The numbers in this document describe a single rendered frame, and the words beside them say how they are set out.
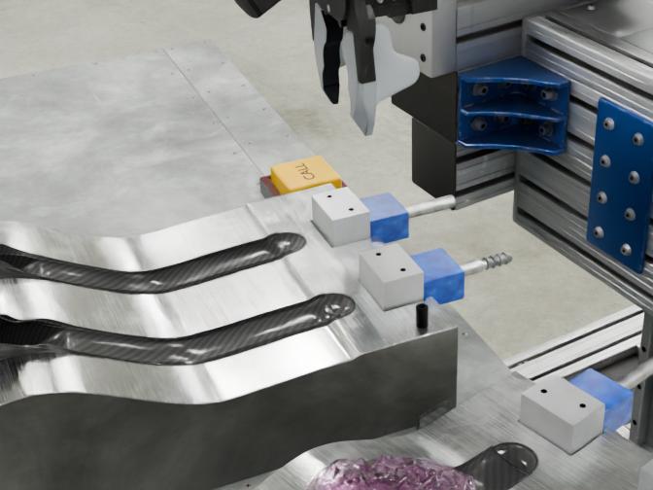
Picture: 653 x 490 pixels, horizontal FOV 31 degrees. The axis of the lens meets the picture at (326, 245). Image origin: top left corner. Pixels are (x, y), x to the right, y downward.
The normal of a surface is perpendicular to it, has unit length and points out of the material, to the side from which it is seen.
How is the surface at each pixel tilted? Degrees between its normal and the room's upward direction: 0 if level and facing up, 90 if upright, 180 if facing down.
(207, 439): 90
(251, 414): 90
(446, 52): 90
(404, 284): 90
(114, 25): 0
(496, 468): 5
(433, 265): 0
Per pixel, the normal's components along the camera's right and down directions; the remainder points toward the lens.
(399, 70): 0.36, 0.28
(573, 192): -0.86, 0.30
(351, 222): 0.39, 0.48
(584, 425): 0.64, 0.38
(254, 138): -0.04, -0.85
